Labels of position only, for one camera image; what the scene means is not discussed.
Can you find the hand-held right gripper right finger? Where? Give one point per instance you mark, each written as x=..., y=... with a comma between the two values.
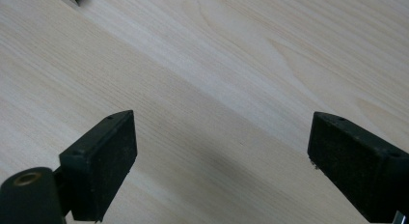
x=360, y=166

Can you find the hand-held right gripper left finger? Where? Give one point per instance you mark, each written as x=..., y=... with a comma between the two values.
x=99, y=166

